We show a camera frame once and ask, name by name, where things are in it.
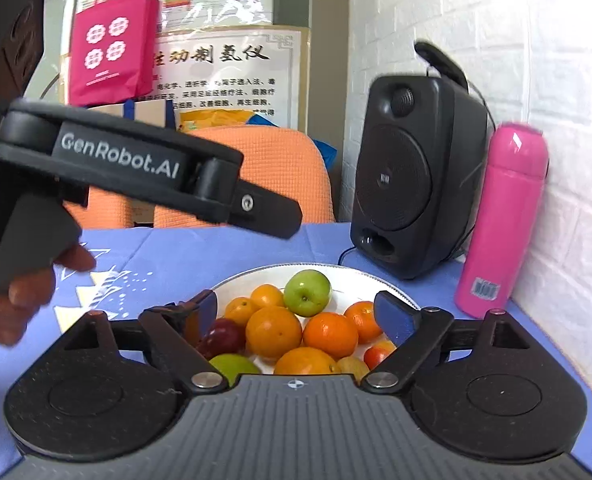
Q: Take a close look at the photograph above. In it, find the deep orange tangerine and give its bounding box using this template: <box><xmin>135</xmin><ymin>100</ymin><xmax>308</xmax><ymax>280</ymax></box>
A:
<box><xmin>343</xmin><ymin>301</ymin><xmax>383</xmax><ymax>344</ymax></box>

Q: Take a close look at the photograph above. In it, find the left orange chair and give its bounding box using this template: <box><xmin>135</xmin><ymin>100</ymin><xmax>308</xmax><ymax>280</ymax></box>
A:
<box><xmin>64</xmin><ymin>188</ymin><xmax>133</xmax><ymax>230</ymax></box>

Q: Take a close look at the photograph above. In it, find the right orange chair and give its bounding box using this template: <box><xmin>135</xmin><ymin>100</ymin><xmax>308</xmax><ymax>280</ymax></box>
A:
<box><xmin>153</xmin><ymin>123</ymin><xmax>336</xmax><ymax>230</ymax></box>

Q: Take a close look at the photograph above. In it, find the dark red apple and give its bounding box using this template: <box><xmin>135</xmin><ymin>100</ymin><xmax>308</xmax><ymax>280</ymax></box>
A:
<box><xmin>197</xmin><ymin>318</ymin><xmax>246</xmax><ymax>360</ymax></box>

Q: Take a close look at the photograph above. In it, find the pink thermos bottle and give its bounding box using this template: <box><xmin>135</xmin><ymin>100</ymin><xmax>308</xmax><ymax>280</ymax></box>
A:
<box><xmin>454</xmin><ymin>122</ymin><xmax>549</xmax><ymax>318</ymax></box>

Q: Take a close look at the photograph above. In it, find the yellow snack bag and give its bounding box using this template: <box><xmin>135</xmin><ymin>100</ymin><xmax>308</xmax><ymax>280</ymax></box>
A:
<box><xmin>177</xmin><ymin>108</ymin><xmax>274</xmax><ymax>133</ymax></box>

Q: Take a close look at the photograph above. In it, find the blue patterned tablecloth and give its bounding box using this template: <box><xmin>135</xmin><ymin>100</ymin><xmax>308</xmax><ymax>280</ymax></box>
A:
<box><xmin>0</xmin><ymin>221</ymin><xmax>592</xmax><ymax>480</ymax></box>

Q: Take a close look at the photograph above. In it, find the yellow-orange small orange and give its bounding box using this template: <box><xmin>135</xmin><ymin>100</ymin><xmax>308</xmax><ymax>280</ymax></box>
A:
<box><xmin>250</xmin><ymin>284</ymin><xmax>285</xmax><ymax>309</ymax></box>

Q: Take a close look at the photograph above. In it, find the pink tote bag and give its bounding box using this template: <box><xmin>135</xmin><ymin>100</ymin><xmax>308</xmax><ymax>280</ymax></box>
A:
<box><xmin>68</xmin><ymin>0</ymin><xmax>160</xmax><ymax>107</ymax></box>

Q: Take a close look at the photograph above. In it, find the black speaker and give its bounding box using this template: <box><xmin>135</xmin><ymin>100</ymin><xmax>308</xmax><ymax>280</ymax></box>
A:
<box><xmin>349</xmin><ymin>72</ymin><xmax>492</xmax><ymax>281</ymax></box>

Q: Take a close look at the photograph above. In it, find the black speaker cable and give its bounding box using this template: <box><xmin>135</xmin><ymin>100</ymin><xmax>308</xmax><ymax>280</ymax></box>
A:
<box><xmin>337</xmin><ymin>40</ymin><xmax>498</xmax><ymax>267</ymax></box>

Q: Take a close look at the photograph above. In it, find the small orange on table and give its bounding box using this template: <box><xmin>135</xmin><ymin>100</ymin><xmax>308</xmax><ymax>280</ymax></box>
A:
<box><xmin>223</xmin><ymin>297</ymin><xmax>260</xmax><ymax>328</ymax></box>

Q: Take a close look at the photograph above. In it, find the orange chair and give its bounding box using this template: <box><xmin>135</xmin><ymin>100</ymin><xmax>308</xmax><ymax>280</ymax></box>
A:
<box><xmin>64</xmin><ymin>188</ymin><xmax>133</xmax><ymax>230</ymax></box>
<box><xmin>153</xmin><ymin>123</ymin><xmax>336</xmax><ymax>230</ymax></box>

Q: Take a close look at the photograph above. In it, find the Chinese text poster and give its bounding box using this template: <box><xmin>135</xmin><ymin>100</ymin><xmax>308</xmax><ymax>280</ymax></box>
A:
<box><xmin>147</xmin><ymin>25</ymin><xmax>310</xmax><ymax>131</ymax></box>

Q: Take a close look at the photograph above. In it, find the person's left hand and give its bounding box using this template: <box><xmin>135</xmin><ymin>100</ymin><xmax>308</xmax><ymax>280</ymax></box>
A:
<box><xmin>0</xmin><ymin>245</ymin><xmax>96</xmax><ymax>347</ymax></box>

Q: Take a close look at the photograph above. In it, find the large green apple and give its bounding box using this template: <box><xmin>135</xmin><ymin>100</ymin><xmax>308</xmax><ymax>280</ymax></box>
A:
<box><xmin>209</xmin><ymin>353</ymin><xmax>261</xmax><ymax>387</ymax></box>

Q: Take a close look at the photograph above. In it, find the white round plate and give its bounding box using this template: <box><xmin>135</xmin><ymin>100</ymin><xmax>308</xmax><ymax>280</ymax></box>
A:
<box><xmin>195</xmin><ymin>261</ymin><xmax>422</xmax><ymax>376</ymax></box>

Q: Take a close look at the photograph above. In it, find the large orange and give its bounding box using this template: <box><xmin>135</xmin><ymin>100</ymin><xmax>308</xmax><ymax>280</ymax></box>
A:
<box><xmin>245</xmin><ymin>307</ymin><xmax>302</xmax><ymax>361</ymax></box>
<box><xmin>303</xmin><ymin>312</ymin><xmax>359</xmax><ymax>361</ymax></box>

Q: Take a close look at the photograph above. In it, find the dark red plum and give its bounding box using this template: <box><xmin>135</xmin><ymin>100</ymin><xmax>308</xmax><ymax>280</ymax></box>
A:
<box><xmin>273</xmin><ymin>347</ymin><xmax>338</xmax><ymax>375</ymax></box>

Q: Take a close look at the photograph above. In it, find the red-yellow plum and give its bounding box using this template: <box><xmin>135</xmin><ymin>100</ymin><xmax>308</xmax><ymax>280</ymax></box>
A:
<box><xmin>363</xmin><ymin>340</ymin><xmax>397</xmax><ymax>370</ymax></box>

